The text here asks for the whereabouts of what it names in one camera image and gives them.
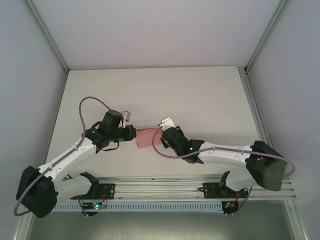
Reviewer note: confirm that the pink paper box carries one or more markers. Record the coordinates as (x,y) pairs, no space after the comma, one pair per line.
(146,137)

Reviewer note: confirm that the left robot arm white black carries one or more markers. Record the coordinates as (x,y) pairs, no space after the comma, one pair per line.
(67,157)

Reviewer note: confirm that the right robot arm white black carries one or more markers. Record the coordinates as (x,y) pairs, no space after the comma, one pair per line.
(225,156)

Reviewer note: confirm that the circuit board with green light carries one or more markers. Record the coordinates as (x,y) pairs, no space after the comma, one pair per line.
(96,206)

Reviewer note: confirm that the small green circuit board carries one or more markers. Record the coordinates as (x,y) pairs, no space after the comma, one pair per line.
(229,205)

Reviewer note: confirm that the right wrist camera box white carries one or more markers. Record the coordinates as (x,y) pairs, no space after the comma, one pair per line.
(167,123)

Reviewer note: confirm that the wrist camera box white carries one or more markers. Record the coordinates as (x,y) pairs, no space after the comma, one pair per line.
(127,115)
(167,123)

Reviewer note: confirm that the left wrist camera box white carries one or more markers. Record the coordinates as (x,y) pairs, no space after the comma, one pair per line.
(127,115)

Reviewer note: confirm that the aluminium mounting rail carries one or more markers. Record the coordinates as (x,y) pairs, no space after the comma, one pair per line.
(160,187)

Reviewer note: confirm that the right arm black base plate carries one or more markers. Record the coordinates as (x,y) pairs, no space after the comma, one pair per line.
(211,191)

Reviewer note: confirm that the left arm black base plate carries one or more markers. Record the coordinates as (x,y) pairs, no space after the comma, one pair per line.
(108,191)

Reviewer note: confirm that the aluminium side rail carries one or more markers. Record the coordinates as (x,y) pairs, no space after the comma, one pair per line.
(251,100)

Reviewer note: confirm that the aluminium frame post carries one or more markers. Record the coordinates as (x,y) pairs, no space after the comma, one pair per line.
(267,32)
(47,35)

